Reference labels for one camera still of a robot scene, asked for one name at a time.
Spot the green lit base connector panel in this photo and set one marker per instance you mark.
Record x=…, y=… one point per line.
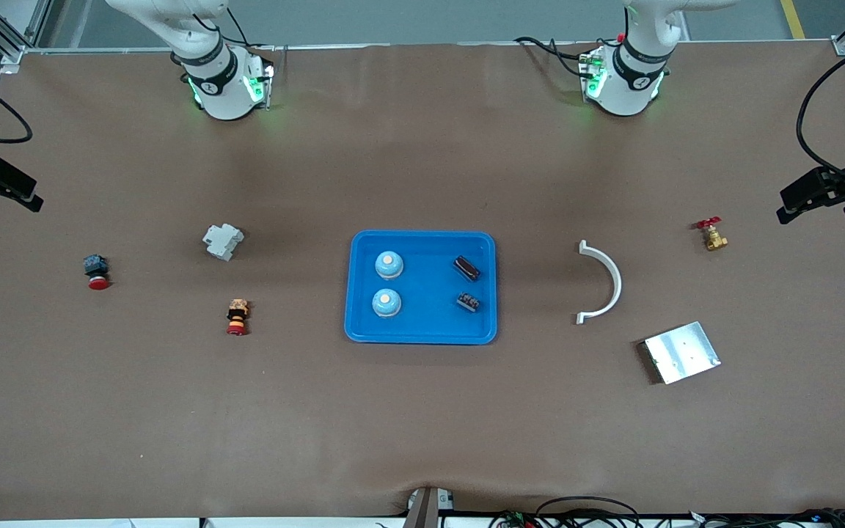
x=593, y=73
x=257, y=86

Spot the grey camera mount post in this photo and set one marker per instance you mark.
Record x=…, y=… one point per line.
x=422, y=510

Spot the silver metal plate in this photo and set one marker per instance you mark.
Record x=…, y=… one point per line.
x=683, y=352

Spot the blue plastic tray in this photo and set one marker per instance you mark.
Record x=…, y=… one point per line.
x=422, y=323

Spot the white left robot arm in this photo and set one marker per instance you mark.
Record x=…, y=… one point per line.
x=624, y=81

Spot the white curved plastic bracket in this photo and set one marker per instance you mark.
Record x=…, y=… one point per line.
x=617, y=282

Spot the emergency stop button orange body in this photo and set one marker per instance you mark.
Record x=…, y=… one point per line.
x=238, y=315

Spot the white circuit breaker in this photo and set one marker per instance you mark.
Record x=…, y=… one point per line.
x=223, y=240

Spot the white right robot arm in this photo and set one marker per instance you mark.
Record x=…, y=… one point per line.
x=217, y=88

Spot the blue desk bell cream button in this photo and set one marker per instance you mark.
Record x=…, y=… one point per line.
x=389, y=265
x=386, y=303

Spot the large dark brown capacitor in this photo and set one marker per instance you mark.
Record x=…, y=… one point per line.
x=466, y=268

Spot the red pushbutton black body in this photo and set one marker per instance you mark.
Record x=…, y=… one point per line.
x=96, y=268

